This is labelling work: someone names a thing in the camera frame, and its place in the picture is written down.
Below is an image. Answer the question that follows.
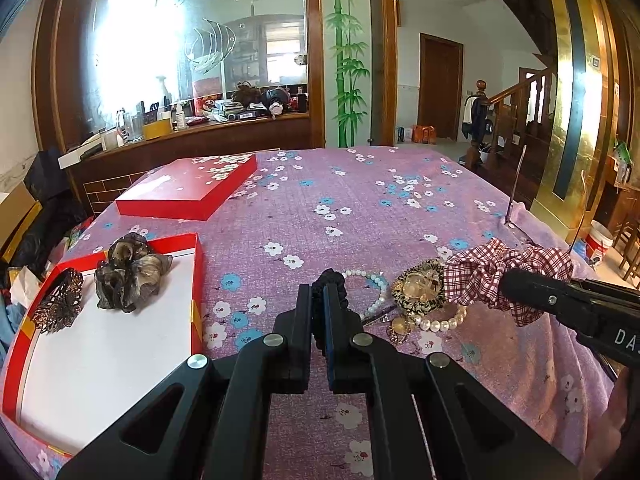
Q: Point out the wooden door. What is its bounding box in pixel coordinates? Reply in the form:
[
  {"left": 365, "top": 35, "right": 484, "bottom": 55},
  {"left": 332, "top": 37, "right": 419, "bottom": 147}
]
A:
[{"left": 419, "top": 33, "right": 463, "bottom": 142}]

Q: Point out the wooden cabinet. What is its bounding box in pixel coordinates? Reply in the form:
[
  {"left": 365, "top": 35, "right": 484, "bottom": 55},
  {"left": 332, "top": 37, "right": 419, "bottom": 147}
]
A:
[{"left": 65, "top": 112, "right": 326, "bottom": 211}]

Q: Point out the pearl bracelet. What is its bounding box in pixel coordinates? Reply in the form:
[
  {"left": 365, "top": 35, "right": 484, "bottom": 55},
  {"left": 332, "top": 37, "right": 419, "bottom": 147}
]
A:
[{"left": 417, "top": 305, "right": 468, "bottom": 332}]

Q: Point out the black scrunchie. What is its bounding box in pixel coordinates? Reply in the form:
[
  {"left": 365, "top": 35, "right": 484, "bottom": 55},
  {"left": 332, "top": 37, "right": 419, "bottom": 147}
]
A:
[{"left": 311, "top": 268, "right": 360, "bottom": 348}]

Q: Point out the red floral box lid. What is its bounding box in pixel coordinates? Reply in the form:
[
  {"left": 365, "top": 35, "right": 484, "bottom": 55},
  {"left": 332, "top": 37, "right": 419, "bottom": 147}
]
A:
[{"left": 115, "top": 154, "right": 258, "bottom": 222}]

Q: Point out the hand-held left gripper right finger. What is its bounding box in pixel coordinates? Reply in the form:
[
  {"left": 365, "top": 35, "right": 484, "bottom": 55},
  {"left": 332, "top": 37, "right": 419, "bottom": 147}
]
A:
[{"left": 322, "top": 284, "right": 581, "bottom": 480}]

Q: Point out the person's right hand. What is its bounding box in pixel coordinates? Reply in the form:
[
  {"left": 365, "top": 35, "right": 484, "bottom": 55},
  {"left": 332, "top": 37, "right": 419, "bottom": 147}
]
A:
[{"left": 582, "top": 367, "right": 640, "bottom": 468}]

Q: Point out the red box with white inside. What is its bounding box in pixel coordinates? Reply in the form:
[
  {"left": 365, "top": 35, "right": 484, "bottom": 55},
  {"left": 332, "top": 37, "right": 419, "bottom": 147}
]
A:
[{"left": 0, "top": 232, "right": 206, "bottom": 456}]

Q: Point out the yellow box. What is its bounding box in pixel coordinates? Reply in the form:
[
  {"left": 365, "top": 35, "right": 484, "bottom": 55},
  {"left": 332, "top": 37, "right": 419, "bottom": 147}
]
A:
[{"left": 142, "top": 119, "right": 173, "bottom": 140}]

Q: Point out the brown ornate hair clip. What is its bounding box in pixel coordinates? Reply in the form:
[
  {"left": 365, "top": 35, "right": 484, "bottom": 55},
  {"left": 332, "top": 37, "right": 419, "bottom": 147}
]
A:
[{"left": 31, "top": 267, "right": 85, "bottom": 335}]

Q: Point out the leopard print scrunchie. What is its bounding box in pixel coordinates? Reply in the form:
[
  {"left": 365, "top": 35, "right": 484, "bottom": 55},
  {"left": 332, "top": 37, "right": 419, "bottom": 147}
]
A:
[{"left": 391, "top": 259, "right": 448, "bottom": 318}]

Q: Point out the red plaid scrunchie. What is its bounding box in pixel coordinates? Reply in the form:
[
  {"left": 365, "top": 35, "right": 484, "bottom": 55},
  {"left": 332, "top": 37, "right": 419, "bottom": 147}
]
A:
[{"left": 444, "top": 238, "right": 574, "bottom": 327}]

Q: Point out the gold round brooch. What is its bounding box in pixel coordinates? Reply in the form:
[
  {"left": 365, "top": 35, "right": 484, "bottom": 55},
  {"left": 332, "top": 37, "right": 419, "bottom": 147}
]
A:
[{"left": 387, "top": 312, "right": 416, "bottom": 345}]

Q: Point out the purple floral tablecloth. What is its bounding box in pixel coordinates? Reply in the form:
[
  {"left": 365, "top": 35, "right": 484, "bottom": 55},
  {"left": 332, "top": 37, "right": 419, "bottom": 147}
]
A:
[{"left": 0, "top": 145, "right": 618, "bottom": 480}]

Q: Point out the gold mirrored pillar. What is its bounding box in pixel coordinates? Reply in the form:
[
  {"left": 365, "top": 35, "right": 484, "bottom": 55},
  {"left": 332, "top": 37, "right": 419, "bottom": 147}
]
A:
[{"left": 530, "top": 0, "right": 621, "bottom": 246}]

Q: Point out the etched glass partition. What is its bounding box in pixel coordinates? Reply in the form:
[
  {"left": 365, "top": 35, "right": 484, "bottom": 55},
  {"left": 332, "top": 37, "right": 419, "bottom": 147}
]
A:
[{"left": 75, "top": 0, "right": 311, "bottom": 126}]

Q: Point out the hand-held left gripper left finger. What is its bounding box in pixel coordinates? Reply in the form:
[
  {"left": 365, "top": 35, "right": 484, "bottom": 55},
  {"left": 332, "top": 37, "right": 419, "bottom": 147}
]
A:
[{"left": 55, "top": 284, "right": 313, "bottom": 480}]

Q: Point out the black bag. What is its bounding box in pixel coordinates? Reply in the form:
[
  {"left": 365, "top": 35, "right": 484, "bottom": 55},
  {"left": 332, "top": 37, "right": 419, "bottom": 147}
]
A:
[{"left": 10, "top": 147, "right": 93, "bottom": 281}]

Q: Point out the white and turquoise bead bracelet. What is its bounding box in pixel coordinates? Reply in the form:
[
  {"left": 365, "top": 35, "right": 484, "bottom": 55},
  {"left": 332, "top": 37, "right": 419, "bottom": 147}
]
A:
[{"left": 341, "top": 269, "right": 390, "bottom": 321}]

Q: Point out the white flat box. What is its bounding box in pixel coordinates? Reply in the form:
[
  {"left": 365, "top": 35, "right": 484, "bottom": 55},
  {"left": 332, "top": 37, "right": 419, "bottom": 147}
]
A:
[{"left": 57, "top": 132, "right": 123, "bottom": 170}]

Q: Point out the thin metal wire frame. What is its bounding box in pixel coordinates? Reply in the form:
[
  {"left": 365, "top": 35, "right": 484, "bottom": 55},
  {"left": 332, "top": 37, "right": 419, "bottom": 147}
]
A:
[{"left": 502, "top": 145, "right": 587, "bottom": 256}]

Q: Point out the dark jacket on post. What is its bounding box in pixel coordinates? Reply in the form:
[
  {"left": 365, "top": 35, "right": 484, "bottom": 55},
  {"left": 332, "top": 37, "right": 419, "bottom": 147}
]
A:
[{"left": 461, "top": 95, "right": 496, "bottom": 141}]

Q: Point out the bamboo painted pillar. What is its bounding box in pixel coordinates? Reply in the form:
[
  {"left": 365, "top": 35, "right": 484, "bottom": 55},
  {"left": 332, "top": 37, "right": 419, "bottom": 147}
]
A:
[{"left": 320, "top": 0, "right": 386, "bottom": 150}]

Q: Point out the cardboard box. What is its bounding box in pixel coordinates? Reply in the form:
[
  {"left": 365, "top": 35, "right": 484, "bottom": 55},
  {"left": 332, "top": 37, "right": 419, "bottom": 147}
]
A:
[{"left": 0, "top": 182, "right": 43, "bottom": 261}]

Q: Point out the dark hair stick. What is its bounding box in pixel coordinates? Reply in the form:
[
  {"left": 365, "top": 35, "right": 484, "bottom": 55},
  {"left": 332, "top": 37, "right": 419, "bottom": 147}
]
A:
[{"left": 359, "top": 305, "right": 398, "bottom": 325}]

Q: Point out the white bucket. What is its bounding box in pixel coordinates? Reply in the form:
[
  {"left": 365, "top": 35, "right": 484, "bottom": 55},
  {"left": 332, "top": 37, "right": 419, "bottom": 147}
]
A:
[{"left": 585, "top": 220, "right": 615, "bottom": 267}]

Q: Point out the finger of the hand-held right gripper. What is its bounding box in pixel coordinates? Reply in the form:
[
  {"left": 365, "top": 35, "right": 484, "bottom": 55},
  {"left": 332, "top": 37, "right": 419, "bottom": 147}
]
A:
[{"left": 501, "top": 267, "right": 576, "bottom": 336}]

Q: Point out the wooden staircase railing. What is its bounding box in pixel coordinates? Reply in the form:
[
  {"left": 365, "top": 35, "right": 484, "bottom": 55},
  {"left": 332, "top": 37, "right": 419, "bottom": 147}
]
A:
[{"left": 470, "top": 67, "right": 558, "bottom": 201}]

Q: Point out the brown organza scrunchie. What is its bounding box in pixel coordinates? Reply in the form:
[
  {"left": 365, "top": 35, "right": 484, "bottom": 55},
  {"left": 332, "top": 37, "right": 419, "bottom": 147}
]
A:
[{"left": 95, "top": 233, "right": 173, "bottom": 313}]

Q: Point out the blue cloth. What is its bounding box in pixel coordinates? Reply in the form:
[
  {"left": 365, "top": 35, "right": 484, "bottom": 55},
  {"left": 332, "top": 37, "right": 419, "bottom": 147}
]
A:
[{"left": 0, "top": 290, "right": 21, "bottom": 356}]

